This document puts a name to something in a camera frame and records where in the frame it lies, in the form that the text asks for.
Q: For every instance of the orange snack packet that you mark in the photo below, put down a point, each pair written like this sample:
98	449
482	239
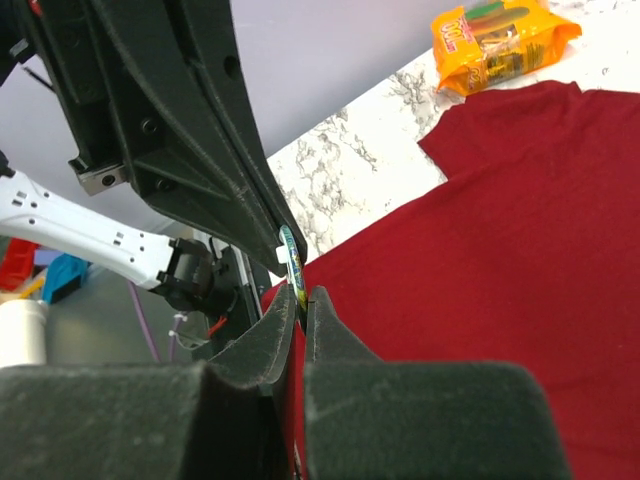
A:
494	41

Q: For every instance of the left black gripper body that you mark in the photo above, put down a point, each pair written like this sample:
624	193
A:
104	104

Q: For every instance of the red t-shirt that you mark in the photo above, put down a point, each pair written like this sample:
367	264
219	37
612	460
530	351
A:
528	253

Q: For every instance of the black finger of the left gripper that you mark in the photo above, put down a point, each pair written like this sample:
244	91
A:
205	33
193	177

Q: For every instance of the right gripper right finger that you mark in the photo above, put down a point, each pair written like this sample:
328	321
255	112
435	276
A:
365	418

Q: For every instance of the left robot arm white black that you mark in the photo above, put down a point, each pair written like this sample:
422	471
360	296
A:
181	271

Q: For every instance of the white plastic bottle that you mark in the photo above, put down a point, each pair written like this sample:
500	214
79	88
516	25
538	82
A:
23	323

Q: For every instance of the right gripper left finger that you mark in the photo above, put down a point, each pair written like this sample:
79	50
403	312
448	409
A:
224	418

